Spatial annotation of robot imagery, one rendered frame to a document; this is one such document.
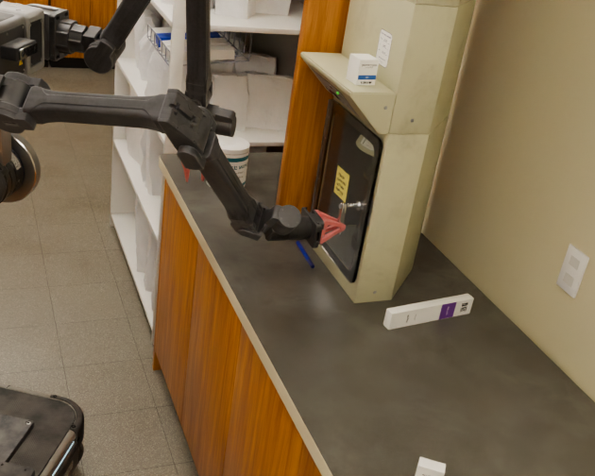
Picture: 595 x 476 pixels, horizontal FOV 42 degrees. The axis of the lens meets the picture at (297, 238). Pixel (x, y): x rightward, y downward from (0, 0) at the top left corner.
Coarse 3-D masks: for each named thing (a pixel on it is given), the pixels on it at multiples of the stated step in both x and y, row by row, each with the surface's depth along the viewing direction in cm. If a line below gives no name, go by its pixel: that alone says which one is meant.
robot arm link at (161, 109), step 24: (48, 96) 156; (72, 96) 154; (96, 96) 153; (120, 96) 152; (144, 96) 150; (168, 96) 149; (0, 120) 158; (24, 120) 156; (48, 120) 158; (72, 120) 157; (96, 120) 154; (120, 120) 152; (144, 120) 149; (168, 120) 146; (192, 120) 152; (192, 144) 152
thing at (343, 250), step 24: (336, 120) 206; (336, 144) 207; (360, 144) 194; (336, 168) 207; (360, 168) 194; (360, 192) 195; (336, 216) 209; (360, 216) 196; (336, 240) 210; (360, 240) 196; (336, 264) 210
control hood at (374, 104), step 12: (312, 60) 194; (324, 60) 195; (336, 60) 196; (324, 72) 187; (336, 72) 187; (336, 84) 181; (348, 84) 179; (348, 96) 177; (360, 96) 175; (372, 96) 176; (384, 96) 178; (360, 108) 177; (372, 108) 178; (384, 108) 179; (372, 120) 179; (384, 120) 181; (384, 132) 182
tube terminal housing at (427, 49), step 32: (352, 0) 196; (384, 0) 181; (352, 32) 197; (416, 32) 173; (448, 32) 175; (416, 64) 176; (448, 64) 182; (416, 96) 181; (448, 96) 195; (416, 128) 185; (384, 160) 186; (416, 160) 189; (384, 192) 191; (416, 192) 195; (384, 224) 195; (416, 224) 210; (320, 256) 223; (384, 256) 200; (352, 288) 205; (384, 288) 206
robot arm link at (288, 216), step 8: (256, 200) 190; (264, 208) 190; (272, 208) 184; (280, 208) 182; (288, 208) 183; (296, 208) 184; (264, 216) 187; (272, 216) 181; (280, 216) 182; (288, 216) 182; (296, 216) 183; (264, 224) 185; (272, 224) 185; (280, 224) 182; (288, 224) 182; (296, 224) 182; (240, 232) 188; (248, 232) 187; (256, 232) 187; (280, 232) 185; (288, 232) 186; (256, 240) 190
